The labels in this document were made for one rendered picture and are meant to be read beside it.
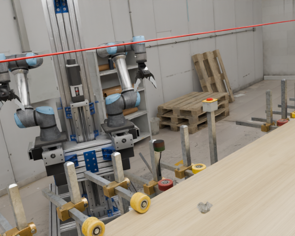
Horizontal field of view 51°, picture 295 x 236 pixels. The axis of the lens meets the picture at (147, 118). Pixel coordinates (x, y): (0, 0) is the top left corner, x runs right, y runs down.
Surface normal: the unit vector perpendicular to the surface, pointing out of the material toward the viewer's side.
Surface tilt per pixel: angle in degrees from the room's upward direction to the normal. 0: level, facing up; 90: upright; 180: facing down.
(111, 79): 90
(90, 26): 90
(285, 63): 90
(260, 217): 0
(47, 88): 90
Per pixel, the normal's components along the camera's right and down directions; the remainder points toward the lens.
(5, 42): 0.73, 0.09
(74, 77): 0.30, 0.21
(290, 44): -0.67, 0.27
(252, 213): -0.12, -0.96
